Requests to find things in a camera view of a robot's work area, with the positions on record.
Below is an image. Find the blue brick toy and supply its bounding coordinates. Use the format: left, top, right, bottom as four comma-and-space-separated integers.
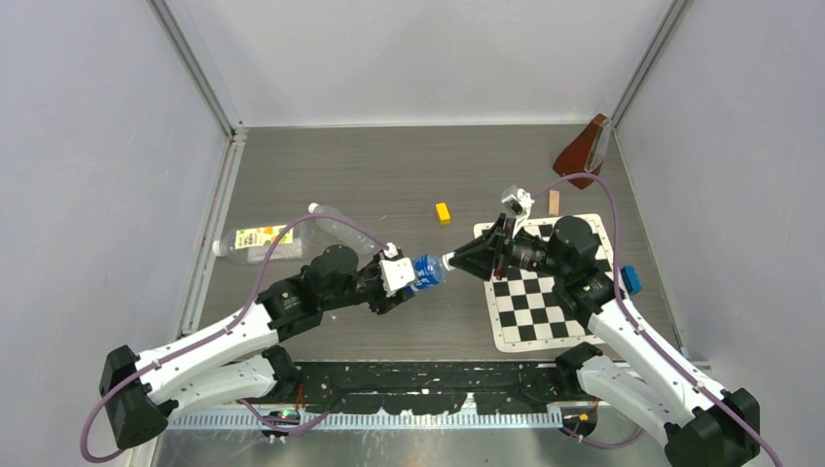
621, 265, 643, 296

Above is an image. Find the fruit label plastic bottle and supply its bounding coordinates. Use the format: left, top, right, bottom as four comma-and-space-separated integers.
211, 225, 310, 265

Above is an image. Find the blue label water bottle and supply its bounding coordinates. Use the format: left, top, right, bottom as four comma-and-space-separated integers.
408, 253, 454, 292

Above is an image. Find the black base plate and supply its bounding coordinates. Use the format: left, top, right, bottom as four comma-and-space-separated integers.
234, 360, 620, 416

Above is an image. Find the small wooden block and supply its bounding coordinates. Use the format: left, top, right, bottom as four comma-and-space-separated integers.
548, 190, 560, 217

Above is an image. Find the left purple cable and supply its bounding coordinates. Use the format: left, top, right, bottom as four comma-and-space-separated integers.
79, 212, 398, 465

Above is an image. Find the yellow block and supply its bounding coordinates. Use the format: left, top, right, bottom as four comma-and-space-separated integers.
435, 202, 451, 225

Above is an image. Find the brown wooden metronome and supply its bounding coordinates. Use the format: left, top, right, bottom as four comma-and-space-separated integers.
553, 114, 613, 176

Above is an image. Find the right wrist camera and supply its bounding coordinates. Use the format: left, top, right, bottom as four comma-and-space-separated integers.
501, 185, 534, 234

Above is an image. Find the aluminium front rail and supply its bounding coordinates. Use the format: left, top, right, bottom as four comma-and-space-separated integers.
169, 408, 562, 431

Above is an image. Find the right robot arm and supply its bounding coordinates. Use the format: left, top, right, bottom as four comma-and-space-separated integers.
446, 215, 763, 466

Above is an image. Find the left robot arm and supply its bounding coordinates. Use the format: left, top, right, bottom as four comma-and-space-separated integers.
99, 245, 415, 449

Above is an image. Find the checkerboard mat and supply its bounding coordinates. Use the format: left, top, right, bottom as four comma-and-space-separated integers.
484, 213, 614, 353

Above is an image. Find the clear plastic bottle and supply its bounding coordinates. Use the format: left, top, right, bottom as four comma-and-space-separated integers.
307, 202, 378, 256

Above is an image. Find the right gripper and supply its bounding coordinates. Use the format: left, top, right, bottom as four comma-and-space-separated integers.
451, 212, 569, 281

